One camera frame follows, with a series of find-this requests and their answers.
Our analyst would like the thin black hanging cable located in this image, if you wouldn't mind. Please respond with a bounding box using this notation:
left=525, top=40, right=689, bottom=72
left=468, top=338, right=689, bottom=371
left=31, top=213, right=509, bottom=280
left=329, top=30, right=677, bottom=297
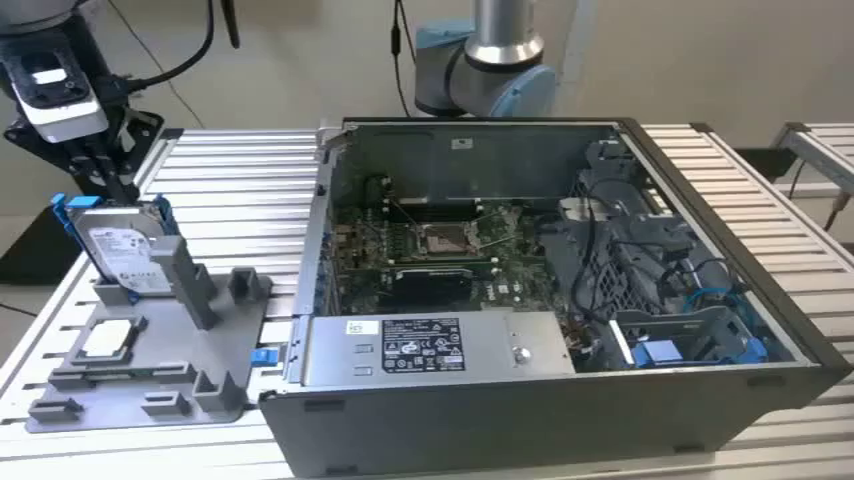
left=388, top=0, right=413, bottom=119

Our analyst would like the grey disk bay cage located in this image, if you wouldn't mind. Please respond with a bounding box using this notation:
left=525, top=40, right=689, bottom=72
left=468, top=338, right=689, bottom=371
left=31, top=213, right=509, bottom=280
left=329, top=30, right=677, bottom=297
left=537, top=139, right=803, bottom=372

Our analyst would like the hard disk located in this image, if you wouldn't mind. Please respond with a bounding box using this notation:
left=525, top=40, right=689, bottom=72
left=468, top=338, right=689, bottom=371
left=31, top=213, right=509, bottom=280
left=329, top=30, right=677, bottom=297
left=50, top=194, right=177, bottom=302

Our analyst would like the black stand with base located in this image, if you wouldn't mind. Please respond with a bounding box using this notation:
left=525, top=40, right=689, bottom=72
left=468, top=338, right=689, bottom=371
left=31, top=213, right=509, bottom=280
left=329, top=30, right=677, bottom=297
left=0, top=213, right=91, bottom=287

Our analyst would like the grey parts rack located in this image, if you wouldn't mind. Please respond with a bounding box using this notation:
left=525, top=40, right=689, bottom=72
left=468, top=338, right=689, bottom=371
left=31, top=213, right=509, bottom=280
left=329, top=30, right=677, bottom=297
left=23, top=234, right=276, bottom=434

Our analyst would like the CPU socket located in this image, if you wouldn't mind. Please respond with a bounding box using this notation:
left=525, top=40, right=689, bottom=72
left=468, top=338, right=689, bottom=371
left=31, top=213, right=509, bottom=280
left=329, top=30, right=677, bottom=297
left=414, top=219, right=482, bottom=257

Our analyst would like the black graphics card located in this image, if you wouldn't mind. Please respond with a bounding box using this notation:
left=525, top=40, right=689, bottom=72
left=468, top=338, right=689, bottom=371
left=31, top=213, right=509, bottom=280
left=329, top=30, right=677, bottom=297
left=388, top=267, right=476, bottom=309

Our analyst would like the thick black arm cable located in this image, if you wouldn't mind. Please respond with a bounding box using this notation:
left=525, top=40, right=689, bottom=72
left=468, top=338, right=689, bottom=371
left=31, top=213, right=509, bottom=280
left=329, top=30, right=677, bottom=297
left=109, top=0, right=218, bottom=94

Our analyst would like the silver CPU chip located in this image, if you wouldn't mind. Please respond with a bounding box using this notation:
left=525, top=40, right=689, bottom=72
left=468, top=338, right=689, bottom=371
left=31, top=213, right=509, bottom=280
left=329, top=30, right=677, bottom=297
left=74, top=319, right=146, bottom=359

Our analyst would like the green motherboard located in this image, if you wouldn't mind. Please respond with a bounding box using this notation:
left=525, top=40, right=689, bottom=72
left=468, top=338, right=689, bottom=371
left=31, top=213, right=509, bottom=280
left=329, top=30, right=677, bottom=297
left=328, top=172, right=576, bottom=320

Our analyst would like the blue disk carrier in bay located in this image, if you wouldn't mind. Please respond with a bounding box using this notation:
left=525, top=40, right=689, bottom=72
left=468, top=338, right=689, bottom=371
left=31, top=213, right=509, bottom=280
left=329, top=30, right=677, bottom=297
left=628, top=339, right=685, bottom=370

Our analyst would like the thin wire on wall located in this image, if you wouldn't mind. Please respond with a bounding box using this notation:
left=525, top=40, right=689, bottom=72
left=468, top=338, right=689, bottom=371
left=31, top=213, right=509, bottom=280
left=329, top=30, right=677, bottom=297
left=164, top=79, right=206, bottom=130

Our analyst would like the metal slat side table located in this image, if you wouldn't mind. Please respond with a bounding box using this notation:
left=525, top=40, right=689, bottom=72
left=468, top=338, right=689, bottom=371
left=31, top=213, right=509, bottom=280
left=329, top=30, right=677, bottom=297
left=771, top=121, right=854, bottom=202

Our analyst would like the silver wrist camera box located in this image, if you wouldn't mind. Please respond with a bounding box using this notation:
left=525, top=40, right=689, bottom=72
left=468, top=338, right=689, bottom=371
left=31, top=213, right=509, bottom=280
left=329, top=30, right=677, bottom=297
left=10, top=48, right=110, bottom=145

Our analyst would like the black box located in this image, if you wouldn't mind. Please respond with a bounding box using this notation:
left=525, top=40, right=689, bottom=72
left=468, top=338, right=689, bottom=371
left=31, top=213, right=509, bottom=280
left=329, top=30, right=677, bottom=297
left=731, top=146, right=800, bottom=185

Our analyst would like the black wire in case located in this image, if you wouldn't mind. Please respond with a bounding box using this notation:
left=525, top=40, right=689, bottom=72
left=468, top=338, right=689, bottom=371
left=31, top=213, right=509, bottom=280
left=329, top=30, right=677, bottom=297
left=569, top=197, right=675, bottom=321

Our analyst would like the open black PC case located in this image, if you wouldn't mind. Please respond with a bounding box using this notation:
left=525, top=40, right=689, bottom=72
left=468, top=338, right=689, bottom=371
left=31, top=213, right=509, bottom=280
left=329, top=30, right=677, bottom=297
left=256, top=115, right=854, bottom=480

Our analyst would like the blue wire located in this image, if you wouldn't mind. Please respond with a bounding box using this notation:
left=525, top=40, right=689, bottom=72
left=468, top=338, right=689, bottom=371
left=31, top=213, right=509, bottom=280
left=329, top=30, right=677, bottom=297
left=684, top=283, right=756, bottom=347

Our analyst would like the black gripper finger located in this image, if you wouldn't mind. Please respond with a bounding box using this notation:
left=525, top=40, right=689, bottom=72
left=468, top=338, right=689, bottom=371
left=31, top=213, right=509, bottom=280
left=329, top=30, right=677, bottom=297
left=83, top=142, right=142, bottom=205

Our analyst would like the silver power supply unit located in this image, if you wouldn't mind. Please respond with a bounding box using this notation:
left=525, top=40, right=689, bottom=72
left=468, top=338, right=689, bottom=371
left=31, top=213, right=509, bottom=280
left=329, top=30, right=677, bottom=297
left=298, top=312, right=578, bottom=387

